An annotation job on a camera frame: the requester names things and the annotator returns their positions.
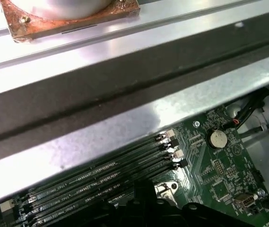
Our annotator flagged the black RAM slot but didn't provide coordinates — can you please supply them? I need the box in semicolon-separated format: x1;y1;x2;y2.
23;130;177;201
23;149;184;223
37;158;188;227
23;139;181;212

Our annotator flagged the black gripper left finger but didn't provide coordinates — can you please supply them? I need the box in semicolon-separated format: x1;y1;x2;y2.
100;180;145;227

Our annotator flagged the silver coin battery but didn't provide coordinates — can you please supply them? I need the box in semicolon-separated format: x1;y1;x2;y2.
206;129;227;149

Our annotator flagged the green motherboard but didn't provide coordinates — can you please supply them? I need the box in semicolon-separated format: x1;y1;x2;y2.
0;104;269;227

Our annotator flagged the black PC case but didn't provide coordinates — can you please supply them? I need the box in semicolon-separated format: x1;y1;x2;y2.
0;14;269;227

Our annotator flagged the brown square base plate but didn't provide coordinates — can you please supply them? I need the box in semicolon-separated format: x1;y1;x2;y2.
0;0;141;44

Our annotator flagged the silver USB connector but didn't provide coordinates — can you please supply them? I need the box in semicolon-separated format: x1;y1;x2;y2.
233;194;255;209

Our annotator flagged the thin black wire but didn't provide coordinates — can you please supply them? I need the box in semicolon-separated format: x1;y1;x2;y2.
221;87;269;133

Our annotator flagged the CPU socket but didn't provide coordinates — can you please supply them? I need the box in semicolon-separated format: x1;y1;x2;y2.
153;181;180;201

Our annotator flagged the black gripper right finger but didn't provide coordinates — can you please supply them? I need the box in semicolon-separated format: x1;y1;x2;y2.
144;180;245;227

